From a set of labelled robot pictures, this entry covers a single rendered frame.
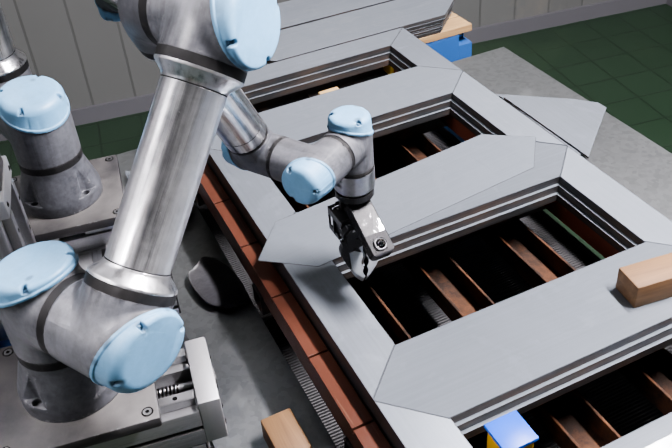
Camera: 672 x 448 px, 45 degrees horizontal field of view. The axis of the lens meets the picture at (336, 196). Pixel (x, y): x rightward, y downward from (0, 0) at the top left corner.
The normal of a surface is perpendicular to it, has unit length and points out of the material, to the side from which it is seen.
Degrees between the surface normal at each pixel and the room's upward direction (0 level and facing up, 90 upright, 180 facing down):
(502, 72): 0
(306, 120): 0
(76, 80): 90
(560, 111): 0
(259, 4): 85
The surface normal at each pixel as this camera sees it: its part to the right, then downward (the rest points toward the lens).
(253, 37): 0.87, 0.15
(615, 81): -0.07, -0.81
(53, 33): 0.30, 0.55
